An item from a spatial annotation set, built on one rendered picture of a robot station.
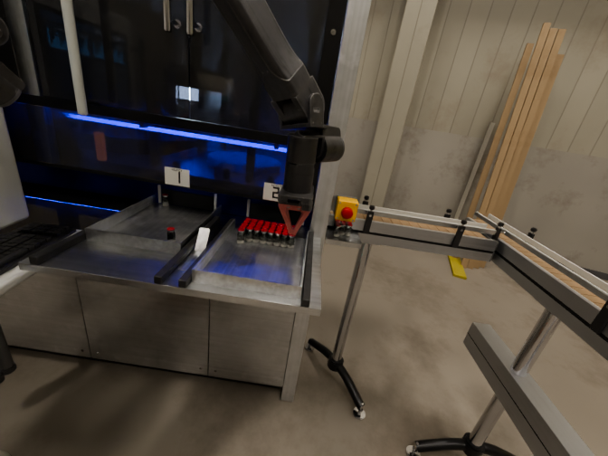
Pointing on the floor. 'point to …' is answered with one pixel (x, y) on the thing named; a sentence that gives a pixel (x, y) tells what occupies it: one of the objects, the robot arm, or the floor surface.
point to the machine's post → (352, 31)
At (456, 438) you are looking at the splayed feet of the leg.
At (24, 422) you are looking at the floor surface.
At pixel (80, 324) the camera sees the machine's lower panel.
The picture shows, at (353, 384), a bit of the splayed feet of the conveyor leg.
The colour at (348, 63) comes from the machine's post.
